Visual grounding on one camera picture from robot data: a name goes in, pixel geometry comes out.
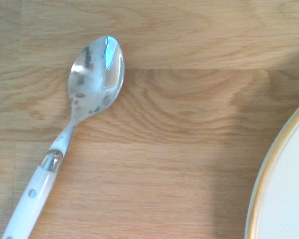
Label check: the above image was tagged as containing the white-handled steel spoon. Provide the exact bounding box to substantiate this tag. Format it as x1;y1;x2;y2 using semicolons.
1;35;126;239

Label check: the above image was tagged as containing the white plate with gold rim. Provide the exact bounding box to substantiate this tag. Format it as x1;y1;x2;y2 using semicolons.
244;97;299;239

